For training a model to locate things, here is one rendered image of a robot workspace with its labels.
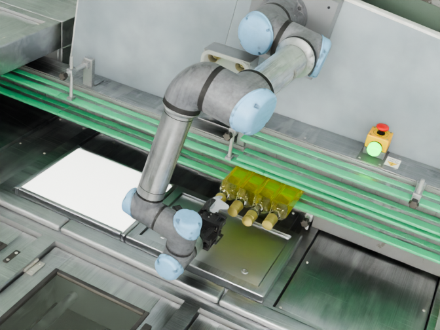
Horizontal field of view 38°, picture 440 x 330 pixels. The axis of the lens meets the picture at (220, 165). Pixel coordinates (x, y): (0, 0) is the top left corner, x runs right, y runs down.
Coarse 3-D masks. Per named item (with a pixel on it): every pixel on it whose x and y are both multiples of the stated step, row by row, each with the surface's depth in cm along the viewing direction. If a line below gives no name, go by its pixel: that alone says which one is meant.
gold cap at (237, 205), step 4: (236, 200) 194; (232, 204) 193; (236, 204) 193; (240, 204) 194; (232, 208) 191; (236, 208) 191; (240, 208) 193; (228, 212) 193; (232, 212) 192; (236, 212) 191; (232, 216) 193
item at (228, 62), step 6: (204, 54) 210; (216, 54) 207; (222, 54) 207; (204, 60) 211; (222, 60) 216; (228, 60) 215; (234, 60) 205; (240, 60) 205; (228, 66) 216; (234, 66) 215; (246, 66) 205; (234, 72) 216
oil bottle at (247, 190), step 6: (252, 174) 206; (258, 174) 207; (246, 180) 203; (252, 180) 203; (258, 180) 204; (264, 180) 204; (240, 186) 200; (246, 186) 200; (252, 186) 200; (258, 186) 201; (240, 192) 197; (246, 192) 197; (252, 192) 197; (246, 198) 196; (252, 198) 198; (246, 204) 197
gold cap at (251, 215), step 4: (248, 212) 190; (252, 212) 190; (256, 212) 191; (244, 216) 188; (248, 216) 188; (252, 216) 188; (256, 216) 190; (244, 220) 188; (248, 220) 188; (252, 220) 188; (244, 224) 189; (248, 224) 188
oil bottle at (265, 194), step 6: (270, 180) 204; (264, 186) 201; (270, 186) 201; (276, 186) 202; (282, 186) 204; (258, 192) 197; (264, 192) 198; (270, 192) 198; (276, 192) 199; (258, 198) 195; (264, 198) 195; (270, 198) 196; (252, 204) 197; (264, 204) 195; (264, 210) 196
